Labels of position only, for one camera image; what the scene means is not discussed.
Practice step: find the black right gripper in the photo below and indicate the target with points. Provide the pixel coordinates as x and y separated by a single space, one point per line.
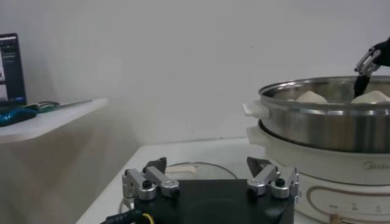
385 51

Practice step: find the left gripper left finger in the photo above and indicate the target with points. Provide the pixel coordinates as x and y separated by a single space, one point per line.
164 182

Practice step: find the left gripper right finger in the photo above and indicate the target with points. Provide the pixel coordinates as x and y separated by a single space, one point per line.
259 184

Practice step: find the white steamed baozi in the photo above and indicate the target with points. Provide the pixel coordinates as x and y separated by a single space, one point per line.
310 98
373 97

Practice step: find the round glass pot lid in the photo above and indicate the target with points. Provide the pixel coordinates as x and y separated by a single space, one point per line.
201 172

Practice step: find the stainless steel steamer basket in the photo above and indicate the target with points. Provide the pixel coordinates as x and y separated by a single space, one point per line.
320 128

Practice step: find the white electric cooker base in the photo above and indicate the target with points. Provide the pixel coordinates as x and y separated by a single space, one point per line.
329 170

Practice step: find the white side table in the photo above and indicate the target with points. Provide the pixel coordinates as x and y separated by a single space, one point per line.
55 121

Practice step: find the blue computer mouse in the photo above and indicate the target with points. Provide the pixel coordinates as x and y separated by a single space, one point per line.
16 117

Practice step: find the black laptop screen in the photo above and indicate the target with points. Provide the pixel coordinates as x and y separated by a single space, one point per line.
12 70

